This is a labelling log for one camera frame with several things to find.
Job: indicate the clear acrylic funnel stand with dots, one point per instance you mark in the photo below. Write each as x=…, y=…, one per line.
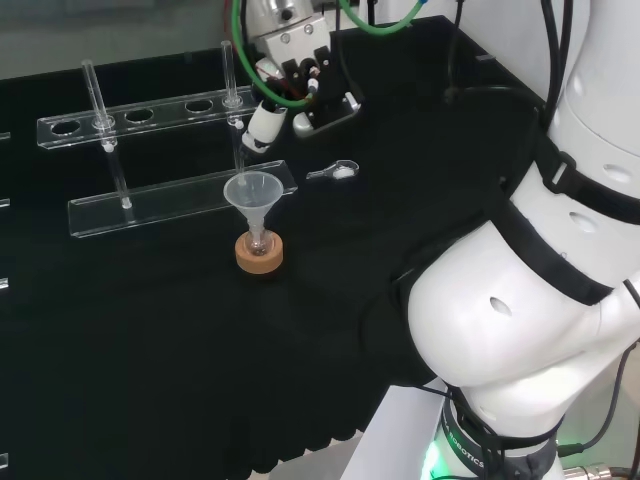
x=165, y=200

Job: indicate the clear plastic funnel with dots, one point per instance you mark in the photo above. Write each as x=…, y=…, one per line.
x=247, y=192

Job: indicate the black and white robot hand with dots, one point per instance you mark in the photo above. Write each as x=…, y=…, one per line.
x=327, y=95

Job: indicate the small round-bottom glass flask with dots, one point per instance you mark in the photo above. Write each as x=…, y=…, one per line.
x=259, y=244

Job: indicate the black bench cloth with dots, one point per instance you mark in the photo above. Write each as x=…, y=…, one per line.
x=200, y=350

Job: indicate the clear glass weighing funnel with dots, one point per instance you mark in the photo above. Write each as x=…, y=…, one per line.
x=342, y=171

